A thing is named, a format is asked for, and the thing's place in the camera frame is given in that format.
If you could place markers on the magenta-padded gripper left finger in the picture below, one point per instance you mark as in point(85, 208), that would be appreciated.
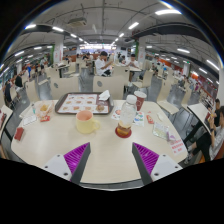
point(76, 160)

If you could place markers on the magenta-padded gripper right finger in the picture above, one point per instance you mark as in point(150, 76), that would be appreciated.
point(148, 159)

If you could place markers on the clear bottle with white cap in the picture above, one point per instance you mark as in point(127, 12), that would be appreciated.
point(126, 115)

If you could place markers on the red and white table label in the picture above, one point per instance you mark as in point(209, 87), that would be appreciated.
point(176, 146)

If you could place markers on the printed paper leaflet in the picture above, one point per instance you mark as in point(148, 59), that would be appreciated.
point(161, 130)

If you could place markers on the yellow mug with pink inside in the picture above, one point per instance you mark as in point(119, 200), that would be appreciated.
point(85, 123)

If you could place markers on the small red sachet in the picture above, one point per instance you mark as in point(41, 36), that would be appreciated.
point(150, 119)

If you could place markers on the dark brown food tray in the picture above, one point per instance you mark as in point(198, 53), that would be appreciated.
point(57, 107)

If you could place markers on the printed paper tray liner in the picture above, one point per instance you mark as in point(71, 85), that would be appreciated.
point(78, 103)

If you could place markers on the red paper cup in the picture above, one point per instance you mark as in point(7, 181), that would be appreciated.
point(140, 100)

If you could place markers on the clear plastic food bag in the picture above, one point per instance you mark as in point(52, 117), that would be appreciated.
point(44, 108)

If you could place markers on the white neighbouring table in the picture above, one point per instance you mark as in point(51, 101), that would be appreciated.
point(199, 111)

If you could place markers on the white paper napkin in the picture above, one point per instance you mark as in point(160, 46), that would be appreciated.
point(104, 95)

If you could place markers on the beige chair with round hole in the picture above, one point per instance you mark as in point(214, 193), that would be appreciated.
point(108, 87)

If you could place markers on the ceiling air conditioning unit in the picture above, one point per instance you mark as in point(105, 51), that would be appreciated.
point(77, 22)

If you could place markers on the ceiling lights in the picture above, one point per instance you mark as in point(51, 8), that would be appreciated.
point(166, 12)

